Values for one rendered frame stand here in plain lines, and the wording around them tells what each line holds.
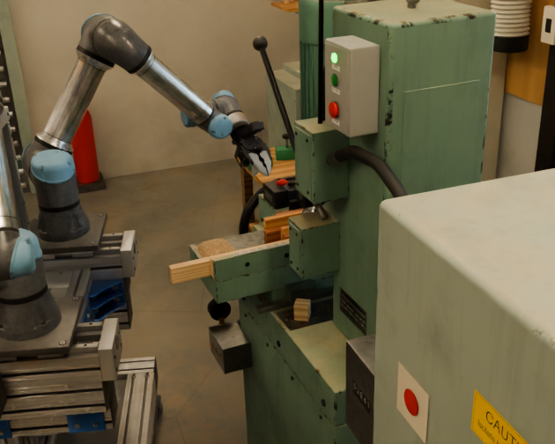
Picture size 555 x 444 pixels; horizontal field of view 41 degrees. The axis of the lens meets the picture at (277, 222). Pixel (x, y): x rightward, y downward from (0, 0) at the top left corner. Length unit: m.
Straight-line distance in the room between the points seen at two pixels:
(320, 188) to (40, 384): 0.82
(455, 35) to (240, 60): 3.59
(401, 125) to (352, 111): 0.09
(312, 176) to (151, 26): 3.32
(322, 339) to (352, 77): 0.65
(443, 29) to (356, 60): 0.16
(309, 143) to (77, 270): 1.01
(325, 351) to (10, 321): 0.71
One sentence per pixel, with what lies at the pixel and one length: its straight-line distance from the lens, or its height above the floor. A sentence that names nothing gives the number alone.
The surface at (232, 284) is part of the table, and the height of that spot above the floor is 0.88.
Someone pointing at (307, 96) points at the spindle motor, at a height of 1.30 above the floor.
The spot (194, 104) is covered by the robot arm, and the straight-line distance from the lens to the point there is 2.26.
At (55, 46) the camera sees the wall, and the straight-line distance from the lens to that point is 4.66.
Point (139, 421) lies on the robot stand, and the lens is 2.43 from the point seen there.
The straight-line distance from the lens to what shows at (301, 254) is 1.59.
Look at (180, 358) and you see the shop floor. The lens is 3.07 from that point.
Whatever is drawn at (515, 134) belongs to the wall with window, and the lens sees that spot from 3.38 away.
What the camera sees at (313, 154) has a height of 1.26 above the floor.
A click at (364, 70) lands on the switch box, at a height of 1.44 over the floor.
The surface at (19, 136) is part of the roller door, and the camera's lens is 4.75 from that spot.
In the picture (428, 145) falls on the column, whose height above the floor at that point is 1.29.
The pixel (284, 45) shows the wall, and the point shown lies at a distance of 4.98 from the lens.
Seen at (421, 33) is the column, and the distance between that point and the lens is 1.34.
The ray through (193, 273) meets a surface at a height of 0.92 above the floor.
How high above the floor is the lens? 1.76
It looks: 25 degrees down
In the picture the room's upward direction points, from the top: 2 degrees counter-clockwise
